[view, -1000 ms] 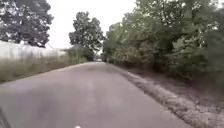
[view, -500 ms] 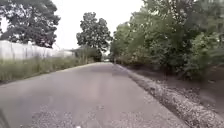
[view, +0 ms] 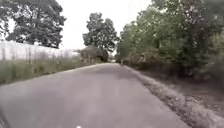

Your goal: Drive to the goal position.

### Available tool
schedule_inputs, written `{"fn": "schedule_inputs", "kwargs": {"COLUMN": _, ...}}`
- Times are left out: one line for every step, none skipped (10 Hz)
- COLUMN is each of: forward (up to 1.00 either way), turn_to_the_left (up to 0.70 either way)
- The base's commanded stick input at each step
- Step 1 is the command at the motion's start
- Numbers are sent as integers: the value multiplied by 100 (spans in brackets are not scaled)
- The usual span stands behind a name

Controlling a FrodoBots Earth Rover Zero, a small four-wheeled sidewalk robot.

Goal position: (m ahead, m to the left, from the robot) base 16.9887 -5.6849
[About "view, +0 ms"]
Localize dark bush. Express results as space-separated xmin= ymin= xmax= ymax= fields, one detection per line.
xmin=79 ymin=45 xmax=110 ymax=64

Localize tall tree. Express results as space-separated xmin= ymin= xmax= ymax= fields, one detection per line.
xmin=82 ymin=12 xmax=120 ymax=54

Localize grey asphalt road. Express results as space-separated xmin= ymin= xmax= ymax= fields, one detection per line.
xmin=0 ymin=62 xmax=190 ymax=128

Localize row of trees and bushes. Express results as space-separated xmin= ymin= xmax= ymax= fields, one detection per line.
xmin=114 ymin=0 xmax=224 ymax=84

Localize gravel and dirt verge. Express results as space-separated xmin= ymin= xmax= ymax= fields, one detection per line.
xmin=120 ymin=63 xmax=224 ymax=128

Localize grass verge with tall weeds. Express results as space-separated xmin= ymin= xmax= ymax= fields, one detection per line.
xmin=0 ymin=54 xmax=104 ymax=86

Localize large dark tree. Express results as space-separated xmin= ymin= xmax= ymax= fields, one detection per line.
xmin=0 ymin=0 xmax=68 ymax=50

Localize wire fence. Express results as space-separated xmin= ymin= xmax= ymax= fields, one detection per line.
xmin=0 ymin=39 xmax=81 ymax=68

